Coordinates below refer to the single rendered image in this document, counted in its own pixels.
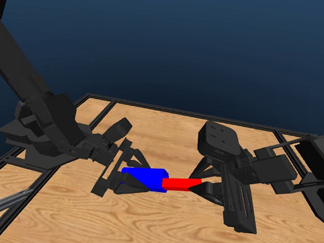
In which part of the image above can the blue hollow socket block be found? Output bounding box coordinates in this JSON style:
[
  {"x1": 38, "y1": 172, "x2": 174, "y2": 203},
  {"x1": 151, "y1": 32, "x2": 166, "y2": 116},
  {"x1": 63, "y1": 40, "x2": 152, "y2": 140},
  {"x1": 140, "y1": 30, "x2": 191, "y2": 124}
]
[{"x1": 119, "y1": 164, "x2": 171, "y2": 194}]

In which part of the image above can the thin red peg bar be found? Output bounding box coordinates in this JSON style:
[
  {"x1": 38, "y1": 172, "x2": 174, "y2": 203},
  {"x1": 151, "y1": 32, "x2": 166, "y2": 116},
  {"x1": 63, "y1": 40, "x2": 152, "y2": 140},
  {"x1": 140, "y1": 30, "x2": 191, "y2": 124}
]
[{"x1": 161, "y1": 174, "x2": 203, "y2": 195}]

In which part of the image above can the black table frame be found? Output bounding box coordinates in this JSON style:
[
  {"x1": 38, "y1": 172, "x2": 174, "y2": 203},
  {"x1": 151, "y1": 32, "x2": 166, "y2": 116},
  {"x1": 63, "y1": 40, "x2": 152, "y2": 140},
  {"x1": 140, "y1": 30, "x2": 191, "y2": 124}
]
[{"x1": 0, "y1": 83, "x2": 322, "y2": 243}]

